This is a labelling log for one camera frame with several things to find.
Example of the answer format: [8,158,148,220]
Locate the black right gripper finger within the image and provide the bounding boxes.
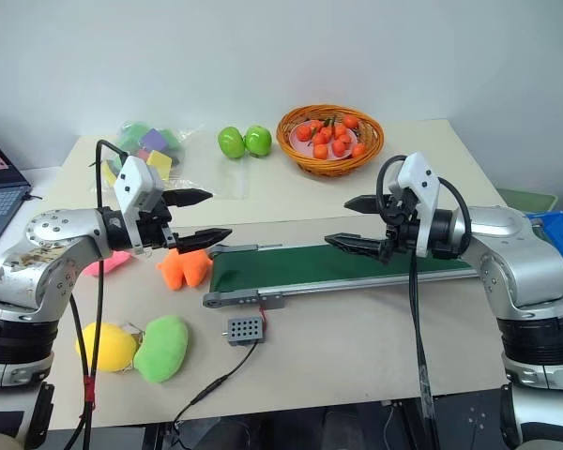
[324,232,389,264]
[343,195,382,217]

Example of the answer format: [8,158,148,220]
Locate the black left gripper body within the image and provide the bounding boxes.
[139,196,178,250]

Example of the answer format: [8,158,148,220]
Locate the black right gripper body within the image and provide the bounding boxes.
[378,186,422,264]

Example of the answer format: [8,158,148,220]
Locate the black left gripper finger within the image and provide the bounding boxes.
[162,187,215,208]
[175,227,234,256]

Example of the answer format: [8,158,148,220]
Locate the green conveyor belt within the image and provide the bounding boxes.
[202,241,480,310]

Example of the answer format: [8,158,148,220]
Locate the orange plush toy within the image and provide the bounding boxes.
[155,247,213,293]

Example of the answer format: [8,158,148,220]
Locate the clear plastic bag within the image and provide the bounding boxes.
[89,119,206,188]

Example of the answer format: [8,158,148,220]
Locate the yellow foam block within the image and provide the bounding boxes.
[145,149,174,182]
[101,159,122,188]

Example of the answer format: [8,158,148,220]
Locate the orange wicker basket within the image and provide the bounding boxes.
[276,103,386,178]

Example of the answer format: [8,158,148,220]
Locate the pink plush toy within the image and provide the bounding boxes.
[83,248,135,278]

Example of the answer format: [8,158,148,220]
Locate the green foam block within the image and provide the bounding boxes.
[160,128,184,152]
[117,121,150,150]

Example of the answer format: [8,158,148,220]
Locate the green toy apple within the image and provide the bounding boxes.
[217,126,246,160]
[243,124,273,158]

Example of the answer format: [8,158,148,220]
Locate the purple foam block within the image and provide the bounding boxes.
[140,127,169,151]

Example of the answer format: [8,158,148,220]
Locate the pink plate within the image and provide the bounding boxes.
[288,120,363,161]

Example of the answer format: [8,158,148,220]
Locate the grey perforated control box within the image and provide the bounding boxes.
[221,315,266,349]

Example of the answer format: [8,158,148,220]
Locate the green plush mango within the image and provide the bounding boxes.
[131,314,190,384]

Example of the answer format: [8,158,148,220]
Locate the yellow plush mango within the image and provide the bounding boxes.
[74,322,140,374]

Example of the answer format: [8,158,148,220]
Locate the green plastic bin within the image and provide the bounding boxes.
[495,186,559,218]

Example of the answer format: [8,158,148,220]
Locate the blue plastic bin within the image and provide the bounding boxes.
[525,210,563,283]

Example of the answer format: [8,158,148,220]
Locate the dark laptop computer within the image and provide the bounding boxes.
[0,125,34,252]

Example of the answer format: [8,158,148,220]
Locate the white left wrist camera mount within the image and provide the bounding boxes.
[113,155,166,250]

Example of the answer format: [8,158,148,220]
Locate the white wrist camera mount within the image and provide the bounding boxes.
[387,151,441,259]
[113,155,166,250]

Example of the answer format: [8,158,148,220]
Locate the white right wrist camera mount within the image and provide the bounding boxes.
[387,151,441,259]

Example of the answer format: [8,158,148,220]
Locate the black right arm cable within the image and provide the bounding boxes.
[375,154,474,450]

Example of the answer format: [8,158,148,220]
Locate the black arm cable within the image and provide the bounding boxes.
[68,139,129,450]
[375,154,474,450]

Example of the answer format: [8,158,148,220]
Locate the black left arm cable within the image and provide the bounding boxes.
[68,139,129,450]

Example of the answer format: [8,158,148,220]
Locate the black power cable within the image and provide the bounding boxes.
[170,338,262,450]

